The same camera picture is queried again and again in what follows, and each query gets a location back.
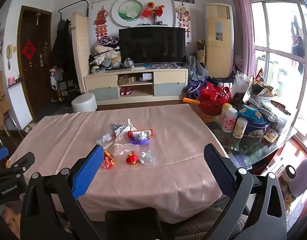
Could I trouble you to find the beige standing air conditioner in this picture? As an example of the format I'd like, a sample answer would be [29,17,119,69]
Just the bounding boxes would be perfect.
[205,3,235,79]

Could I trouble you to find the white board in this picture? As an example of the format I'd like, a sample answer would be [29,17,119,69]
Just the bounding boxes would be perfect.
[7,79,34,133]

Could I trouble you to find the red diamond door sign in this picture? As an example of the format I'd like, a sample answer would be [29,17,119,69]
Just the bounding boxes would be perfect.
[22,39,37,61]

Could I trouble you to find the black television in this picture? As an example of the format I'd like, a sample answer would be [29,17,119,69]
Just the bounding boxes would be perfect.
[118,26,186,66]

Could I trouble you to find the black coat rack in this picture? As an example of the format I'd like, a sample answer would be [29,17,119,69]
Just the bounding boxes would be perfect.
[58,0,90,30]

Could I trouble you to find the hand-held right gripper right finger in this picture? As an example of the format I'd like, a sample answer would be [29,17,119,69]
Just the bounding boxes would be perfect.
[204,144,289,240]

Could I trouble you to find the round white wall art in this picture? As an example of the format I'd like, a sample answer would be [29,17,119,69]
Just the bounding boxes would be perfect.
[111,0,147,27]

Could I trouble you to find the small crumpled clear wrapper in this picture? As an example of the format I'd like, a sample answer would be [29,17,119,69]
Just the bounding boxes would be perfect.
[96,134,113,145]

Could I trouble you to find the orange candy tube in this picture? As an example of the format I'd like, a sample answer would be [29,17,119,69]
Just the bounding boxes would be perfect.
[128,129,153,138]

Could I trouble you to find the brown door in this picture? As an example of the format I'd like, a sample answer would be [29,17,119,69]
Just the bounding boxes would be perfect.
[17,5,54,121]

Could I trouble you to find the red hanging decoration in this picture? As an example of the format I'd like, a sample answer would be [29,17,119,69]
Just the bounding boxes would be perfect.
[93,5,109,42]
[177,3,191,46]

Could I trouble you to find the wall intercom phone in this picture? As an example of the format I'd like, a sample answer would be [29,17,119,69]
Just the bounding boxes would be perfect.
[6,44,16,61]

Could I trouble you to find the rattan folding screen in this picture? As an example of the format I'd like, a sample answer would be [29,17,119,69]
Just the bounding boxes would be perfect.
[72,12,91,94]

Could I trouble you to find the red round ornament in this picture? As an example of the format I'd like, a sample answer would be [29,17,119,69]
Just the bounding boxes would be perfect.
[126,151,140,166]

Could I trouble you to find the pink tablecloth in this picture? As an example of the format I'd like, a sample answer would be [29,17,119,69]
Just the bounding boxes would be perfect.
[7,104,234,225]

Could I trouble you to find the dark hanging coats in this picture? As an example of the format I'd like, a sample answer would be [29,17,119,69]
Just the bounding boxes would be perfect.
[51,19,74,81]

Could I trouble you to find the white window frame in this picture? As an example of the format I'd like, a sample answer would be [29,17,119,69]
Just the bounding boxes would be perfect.
[246,0,307,141]

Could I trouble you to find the blue tissue box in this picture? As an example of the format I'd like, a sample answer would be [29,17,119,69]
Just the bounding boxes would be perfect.
[237,105,264,123]

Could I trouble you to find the clear plastic packet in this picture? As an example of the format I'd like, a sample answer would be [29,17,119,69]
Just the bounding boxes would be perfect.
[110,123,125,135]

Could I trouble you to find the clear plastic bag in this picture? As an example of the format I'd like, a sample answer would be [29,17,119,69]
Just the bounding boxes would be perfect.
[113,119,137,156]

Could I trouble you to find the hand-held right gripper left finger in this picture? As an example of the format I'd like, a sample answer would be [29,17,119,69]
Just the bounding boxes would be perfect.
[20,144,105,240]

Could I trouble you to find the white round stool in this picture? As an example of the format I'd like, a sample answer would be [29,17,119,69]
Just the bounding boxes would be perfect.
[71,93,98,113]

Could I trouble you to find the flat cardboard box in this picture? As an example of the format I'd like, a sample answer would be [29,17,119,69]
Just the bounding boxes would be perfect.
[117,76,136,86]

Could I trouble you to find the orange handle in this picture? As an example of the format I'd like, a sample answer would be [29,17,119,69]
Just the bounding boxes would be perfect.
[183,97,200,106]

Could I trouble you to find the blue purple bag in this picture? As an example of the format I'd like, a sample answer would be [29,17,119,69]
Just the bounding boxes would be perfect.
[185,79,206,99]

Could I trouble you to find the grey clothing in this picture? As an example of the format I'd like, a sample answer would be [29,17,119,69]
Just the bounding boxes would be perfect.
[185,54,206,81]

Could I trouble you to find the pile of snack bags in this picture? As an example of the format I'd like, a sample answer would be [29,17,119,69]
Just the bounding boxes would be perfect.
[243,69,294,131]

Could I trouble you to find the red flower bouquet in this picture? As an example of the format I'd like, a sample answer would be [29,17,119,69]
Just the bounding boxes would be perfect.
[141,2,165,26]

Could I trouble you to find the beige grey tv cabinet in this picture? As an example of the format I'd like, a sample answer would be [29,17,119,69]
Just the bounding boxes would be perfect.
[84,68,189,103]

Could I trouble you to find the purple curtain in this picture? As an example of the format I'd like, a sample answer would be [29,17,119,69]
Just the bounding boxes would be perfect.
[227,0,258,78]

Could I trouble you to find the small printed packet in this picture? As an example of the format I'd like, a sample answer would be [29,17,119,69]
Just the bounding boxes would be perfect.
[263,129,279,143]

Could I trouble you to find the pile of clothes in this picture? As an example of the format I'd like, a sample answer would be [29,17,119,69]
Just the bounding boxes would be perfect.
[88,36,121,74]

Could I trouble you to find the blue round tin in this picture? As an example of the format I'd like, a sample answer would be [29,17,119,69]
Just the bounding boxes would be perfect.
[243,119,270,137]

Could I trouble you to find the white plastic bag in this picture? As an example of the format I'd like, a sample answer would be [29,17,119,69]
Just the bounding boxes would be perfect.
[233,71,251,98]

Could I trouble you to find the red plastic basket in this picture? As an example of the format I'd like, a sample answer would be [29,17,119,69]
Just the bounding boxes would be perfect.
[198,82,231,116]

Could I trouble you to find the white router box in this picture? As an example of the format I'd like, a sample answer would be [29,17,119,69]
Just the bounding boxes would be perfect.
[139,72,154,83]

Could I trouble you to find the lilac thermos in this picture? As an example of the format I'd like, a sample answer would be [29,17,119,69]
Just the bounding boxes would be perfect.
[288,156,307,198]

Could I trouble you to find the purple plastic dish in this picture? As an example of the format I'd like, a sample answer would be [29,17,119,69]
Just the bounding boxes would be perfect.
[128,136,151,145]

